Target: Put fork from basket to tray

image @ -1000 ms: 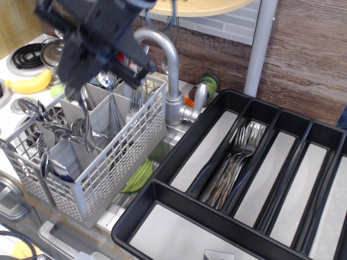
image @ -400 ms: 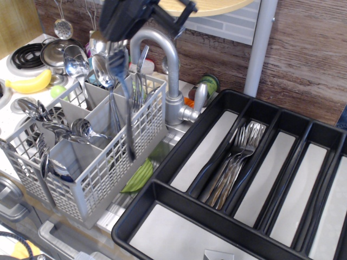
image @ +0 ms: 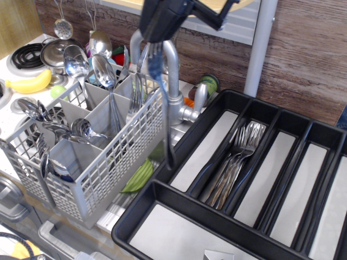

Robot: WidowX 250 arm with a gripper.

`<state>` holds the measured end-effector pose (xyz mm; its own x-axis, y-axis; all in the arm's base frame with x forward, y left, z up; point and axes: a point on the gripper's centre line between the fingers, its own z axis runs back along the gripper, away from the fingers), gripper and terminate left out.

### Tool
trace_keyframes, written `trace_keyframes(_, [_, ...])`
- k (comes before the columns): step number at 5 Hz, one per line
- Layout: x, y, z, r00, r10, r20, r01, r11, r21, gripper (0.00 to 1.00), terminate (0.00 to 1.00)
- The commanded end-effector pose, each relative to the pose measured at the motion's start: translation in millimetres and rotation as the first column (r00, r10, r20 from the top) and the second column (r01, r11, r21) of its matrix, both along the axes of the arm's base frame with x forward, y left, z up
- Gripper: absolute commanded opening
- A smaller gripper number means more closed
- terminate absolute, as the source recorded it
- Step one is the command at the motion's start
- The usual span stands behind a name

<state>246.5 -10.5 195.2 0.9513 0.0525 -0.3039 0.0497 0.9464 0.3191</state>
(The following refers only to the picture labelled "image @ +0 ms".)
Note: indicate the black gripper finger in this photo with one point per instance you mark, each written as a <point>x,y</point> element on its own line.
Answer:
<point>173,24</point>
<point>156,23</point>

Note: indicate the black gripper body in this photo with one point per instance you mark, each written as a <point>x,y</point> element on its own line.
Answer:
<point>198,9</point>

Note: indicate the silver fork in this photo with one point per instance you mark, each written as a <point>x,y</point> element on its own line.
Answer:
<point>137,95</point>
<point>154,65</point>
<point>43,154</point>

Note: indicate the upright silver fork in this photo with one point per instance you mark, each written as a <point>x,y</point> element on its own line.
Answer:
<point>137,95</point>

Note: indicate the silver knife in basket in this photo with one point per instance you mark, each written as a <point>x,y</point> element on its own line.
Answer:
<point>124,71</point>

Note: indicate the silver spoon lying in basket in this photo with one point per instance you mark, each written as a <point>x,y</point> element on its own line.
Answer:
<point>83,127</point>

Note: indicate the grey plastic cutlery basket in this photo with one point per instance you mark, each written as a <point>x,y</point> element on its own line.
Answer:
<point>83,179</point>

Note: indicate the silver spoon at basket edge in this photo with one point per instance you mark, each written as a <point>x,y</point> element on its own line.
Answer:
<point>30,109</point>

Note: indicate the silver fork at basket front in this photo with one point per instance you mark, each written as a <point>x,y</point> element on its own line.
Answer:
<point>43,154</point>

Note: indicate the black cutlery tray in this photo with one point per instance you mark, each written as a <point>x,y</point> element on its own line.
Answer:
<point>288,201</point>

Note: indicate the red toy pepper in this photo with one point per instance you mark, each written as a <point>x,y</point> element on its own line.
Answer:
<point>118,55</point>

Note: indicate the grey metal pole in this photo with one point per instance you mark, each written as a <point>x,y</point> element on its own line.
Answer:
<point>266,18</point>

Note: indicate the hanging silver ladle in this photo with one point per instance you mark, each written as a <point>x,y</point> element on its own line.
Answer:
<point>99,41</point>

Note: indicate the large silver spoon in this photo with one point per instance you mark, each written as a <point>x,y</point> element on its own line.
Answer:
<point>106,76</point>
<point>77,66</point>

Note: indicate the green labelled toy can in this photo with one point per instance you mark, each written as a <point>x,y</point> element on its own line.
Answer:
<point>212,85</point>

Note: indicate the orange toy carrot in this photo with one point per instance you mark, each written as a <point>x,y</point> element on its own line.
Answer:
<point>190,103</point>

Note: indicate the silver toy faucet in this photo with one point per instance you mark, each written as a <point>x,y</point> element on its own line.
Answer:
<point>177,111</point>

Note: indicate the hanging silver skimmer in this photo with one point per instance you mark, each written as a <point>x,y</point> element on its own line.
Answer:
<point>62,28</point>

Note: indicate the small silver toy pot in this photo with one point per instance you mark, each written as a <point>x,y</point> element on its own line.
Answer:
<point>52,54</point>

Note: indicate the green toy lime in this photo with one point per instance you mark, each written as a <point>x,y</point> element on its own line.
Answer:
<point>56,91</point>

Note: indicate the yellow toy banana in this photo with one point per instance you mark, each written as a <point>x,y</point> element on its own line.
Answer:
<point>31,85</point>

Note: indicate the pile of silver forks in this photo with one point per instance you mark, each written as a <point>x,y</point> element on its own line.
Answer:
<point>246,140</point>

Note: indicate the black stove coil burner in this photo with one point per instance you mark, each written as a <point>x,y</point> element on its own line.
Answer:
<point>28,56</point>

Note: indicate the green toy leaf vegetable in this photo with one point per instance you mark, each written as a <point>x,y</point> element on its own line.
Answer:
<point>140,178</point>

